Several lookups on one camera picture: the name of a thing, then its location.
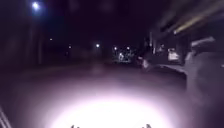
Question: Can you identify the vehicle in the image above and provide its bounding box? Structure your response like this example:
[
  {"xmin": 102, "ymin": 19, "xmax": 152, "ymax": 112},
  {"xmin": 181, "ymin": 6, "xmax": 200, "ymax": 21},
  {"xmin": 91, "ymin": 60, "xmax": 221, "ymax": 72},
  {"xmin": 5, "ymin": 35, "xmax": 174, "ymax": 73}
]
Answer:
[{"xmin": 184, "ymin": 36, "xmax": 224, "ymax": 128}]

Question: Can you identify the grey asphalt road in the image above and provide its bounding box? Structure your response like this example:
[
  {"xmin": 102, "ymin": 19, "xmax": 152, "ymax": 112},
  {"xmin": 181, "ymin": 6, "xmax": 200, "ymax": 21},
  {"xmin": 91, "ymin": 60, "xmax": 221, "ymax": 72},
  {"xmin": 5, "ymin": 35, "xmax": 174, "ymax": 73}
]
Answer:
[{"xmin": 0, "ymin": 61, "xmax": 224, "ymax": 128}]

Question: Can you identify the street lamp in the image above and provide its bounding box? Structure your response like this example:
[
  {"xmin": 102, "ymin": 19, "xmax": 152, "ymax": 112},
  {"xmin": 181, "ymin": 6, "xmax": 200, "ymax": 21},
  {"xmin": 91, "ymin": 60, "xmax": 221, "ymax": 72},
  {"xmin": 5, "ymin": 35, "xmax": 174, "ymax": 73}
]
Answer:
[{"xmin": 30, "ymin": 0, "xmax": 42, "ymax": 66}]

